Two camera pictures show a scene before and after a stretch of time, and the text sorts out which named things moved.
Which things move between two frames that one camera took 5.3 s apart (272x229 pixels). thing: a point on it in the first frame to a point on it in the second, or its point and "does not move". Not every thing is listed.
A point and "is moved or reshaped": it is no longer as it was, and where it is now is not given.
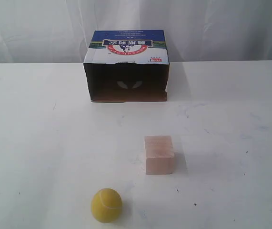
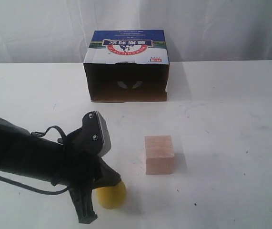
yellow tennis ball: x=106 y=205 is moved or reshaped
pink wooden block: x=159 y=155 does not move
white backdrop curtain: x=57 y=31 does not move
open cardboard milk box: x=127 y=65 does not move
